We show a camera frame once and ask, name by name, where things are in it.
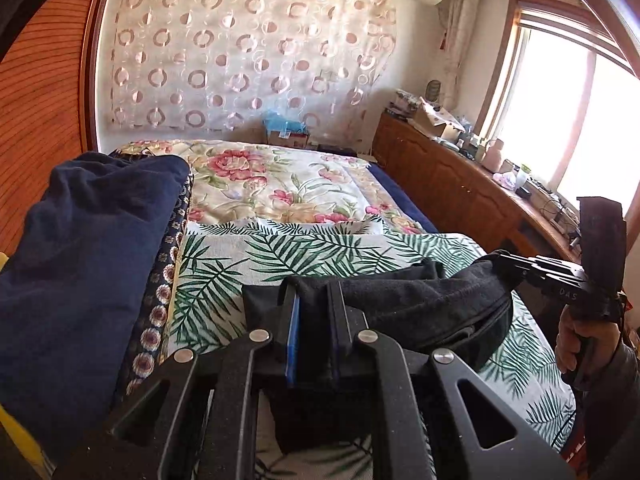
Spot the floral storage box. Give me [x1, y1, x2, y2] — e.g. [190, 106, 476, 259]
[389, 88, 421, 119]

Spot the pink thermos bottle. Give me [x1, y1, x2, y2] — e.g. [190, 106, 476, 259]
[482, 138, 506, 171]

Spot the leaf-print bedsheet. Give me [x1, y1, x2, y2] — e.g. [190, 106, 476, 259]
[164, 219, 577, 480]

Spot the open cardboard box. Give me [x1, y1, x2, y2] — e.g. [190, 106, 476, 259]
[417, 97, 464, 139]

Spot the navy blanket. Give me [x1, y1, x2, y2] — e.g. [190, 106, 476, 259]
[369, 164, 442, 234]

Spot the wooden louvred wardrobe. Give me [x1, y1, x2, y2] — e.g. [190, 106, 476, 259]
[0, 0, 122, 257]

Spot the dark medallion-print blanket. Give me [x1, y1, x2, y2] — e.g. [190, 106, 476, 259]
[107, 142, 197, 402]

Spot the person's right forearm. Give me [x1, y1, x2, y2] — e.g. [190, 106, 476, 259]
[580, 330, 640, 480]

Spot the wooden sideboard cabinet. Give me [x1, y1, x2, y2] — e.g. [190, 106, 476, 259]
[372, 110, 587, 267]

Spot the pale window drape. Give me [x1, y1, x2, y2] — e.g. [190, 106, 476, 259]
[442, 0, 482, 132]

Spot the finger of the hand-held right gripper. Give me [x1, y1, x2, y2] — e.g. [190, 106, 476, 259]
[481, 251, 557, 287]

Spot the person's right hand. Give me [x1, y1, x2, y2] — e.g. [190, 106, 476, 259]
[555, 304, 626, 387]

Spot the black printed t-shirt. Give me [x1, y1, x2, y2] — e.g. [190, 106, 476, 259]
[242, 258, 514, 454]

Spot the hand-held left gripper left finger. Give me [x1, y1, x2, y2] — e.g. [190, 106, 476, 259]
[52, 280, 303, 480]

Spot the floral quilt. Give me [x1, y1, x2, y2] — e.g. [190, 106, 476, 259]
[115, 139, 432, 237]

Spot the wooden-framed window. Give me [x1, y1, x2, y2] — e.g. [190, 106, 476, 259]
[474, 0, 640, 222]

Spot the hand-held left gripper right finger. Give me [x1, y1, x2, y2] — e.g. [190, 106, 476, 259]
[325, 280, 576, 480]

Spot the small cardboard box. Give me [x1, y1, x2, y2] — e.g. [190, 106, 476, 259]
[267, 130, 312, 149]

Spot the navy blue garment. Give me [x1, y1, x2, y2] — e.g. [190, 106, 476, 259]
[0, 152, 194, 461]

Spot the sheer circle-pattern curtain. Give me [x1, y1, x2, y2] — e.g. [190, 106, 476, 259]
[102, 0, 399, 134]

